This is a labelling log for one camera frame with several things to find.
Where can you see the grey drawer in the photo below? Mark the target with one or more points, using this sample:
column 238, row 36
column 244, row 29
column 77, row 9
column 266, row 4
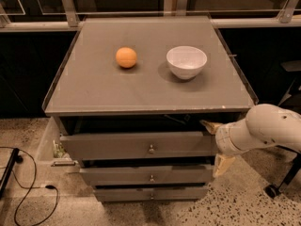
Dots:
column 160, row 193
column 138, row 145
column 147, row 175

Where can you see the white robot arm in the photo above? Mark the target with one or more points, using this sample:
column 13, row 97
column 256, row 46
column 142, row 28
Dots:
column 264, row 126

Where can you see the grey bottom drawer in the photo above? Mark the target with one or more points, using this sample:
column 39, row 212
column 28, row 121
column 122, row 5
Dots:
column 160, row 193

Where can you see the metal railing with glass panels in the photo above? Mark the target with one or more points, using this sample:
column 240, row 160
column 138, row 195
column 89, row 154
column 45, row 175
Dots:
column 70, row 15

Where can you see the grey drawer cabinet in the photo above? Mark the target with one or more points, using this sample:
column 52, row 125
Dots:
column 92, row 94

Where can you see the grey top drawer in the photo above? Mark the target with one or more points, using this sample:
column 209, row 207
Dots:
column 138, row 145

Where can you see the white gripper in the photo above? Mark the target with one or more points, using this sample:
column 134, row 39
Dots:
column 223, row 139

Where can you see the black snack bar wrapper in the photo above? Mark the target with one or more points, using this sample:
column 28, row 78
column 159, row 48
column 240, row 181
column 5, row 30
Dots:
column 182, row 119

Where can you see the black floor stand base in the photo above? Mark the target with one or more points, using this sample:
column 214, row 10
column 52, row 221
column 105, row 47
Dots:
column 8, row 170

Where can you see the grey middle drawer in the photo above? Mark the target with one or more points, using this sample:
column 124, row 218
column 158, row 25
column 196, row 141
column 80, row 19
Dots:
column 147, row 175

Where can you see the orange fruit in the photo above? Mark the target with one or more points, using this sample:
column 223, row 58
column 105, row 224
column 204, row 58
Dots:
column 126, row 57

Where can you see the white bowl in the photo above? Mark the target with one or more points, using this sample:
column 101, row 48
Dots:
column 186, row 62

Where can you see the clear plastic storage bin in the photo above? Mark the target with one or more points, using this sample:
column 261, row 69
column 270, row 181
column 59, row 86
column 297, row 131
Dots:
column 50, row 151

